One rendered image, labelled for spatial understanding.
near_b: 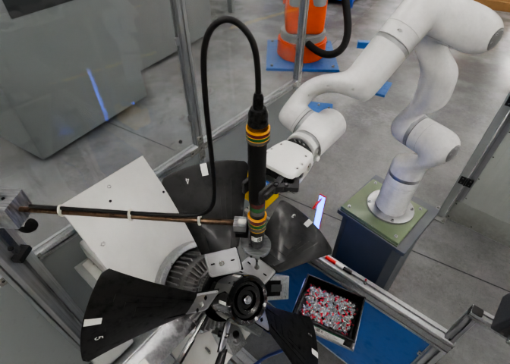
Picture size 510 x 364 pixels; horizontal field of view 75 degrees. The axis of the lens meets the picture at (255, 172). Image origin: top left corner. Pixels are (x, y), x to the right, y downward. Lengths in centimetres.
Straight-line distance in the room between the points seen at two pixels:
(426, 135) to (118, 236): 100
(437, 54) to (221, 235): 77
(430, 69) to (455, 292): 177
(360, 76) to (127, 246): 75
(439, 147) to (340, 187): 175
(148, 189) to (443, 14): 87
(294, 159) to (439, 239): 216
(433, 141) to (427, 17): 46
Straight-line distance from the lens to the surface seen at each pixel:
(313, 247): 104
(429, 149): 121
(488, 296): 267
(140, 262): 102
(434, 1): 89
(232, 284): 83
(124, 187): 101
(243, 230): 78
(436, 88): 110
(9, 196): 98
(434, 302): 248
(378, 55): 83
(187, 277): 95
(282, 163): 71
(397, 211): 143
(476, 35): 97
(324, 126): 81
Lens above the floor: 200
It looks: 43 degrees down
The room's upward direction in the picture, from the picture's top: straight up
